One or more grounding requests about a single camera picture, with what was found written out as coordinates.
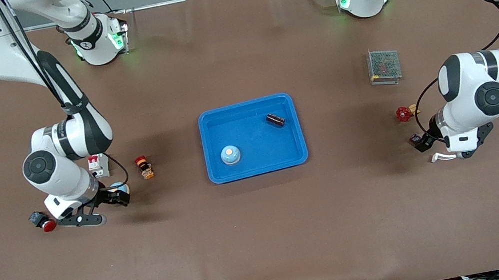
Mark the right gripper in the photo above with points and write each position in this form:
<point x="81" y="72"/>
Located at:
<point x="105" y="196"/>

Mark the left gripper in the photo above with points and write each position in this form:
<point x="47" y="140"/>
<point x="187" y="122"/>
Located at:
<point x="428" y="137"/>

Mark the dark brown electrolytic capacitor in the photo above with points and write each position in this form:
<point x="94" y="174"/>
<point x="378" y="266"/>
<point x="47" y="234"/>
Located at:
<point x="414" y="138"/>
<point x="275" y="120"/>

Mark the blue round knob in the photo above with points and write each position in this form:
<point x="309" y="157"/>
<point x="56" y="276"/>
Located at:
<point x="231" y="158"/>

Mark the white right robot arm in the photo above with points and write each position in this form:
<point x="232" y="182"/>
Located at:
<point x="62" y="141"/>

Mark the blue plastic tray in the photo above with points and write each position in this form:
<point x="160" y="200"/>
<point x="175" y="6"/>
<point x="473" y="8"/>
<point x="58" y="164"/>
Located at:
<point x="267" y="152"/>

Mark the white curved plastic clamp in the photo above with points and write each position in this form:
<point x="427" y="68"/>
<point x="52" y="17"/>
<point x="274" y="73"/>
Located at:
<point x="440" y="157"/>

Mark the red mushroom button blue base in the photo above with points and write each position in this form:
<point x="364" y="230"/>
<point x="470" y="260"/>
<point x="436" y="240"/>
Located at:
<point x="48" y="225"/>

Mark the red button orange striped body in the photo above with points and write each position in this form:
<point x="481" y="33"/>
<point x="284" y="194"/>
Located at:
<point x="146" y="170"/>

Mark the brass valve red handwheel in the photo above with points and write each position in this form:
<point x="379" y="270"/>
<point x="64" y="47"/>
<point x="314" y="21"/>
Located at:
<point x="404" y="114"/>

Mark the metal mesh power supply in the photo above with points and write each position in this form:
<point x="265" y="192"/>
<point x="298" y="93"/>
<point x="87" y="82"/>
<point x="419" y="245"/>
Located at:
<point x="384" y="66"/>

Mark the brown table mat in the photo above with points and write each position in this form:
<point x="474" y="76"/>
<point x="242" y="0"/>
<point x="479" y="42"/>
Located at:
<point x="266" y="238"/>

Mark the white circuit breaker red switch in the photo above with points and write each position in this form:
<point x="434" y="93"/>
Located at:
<point x="99" y="167"/>

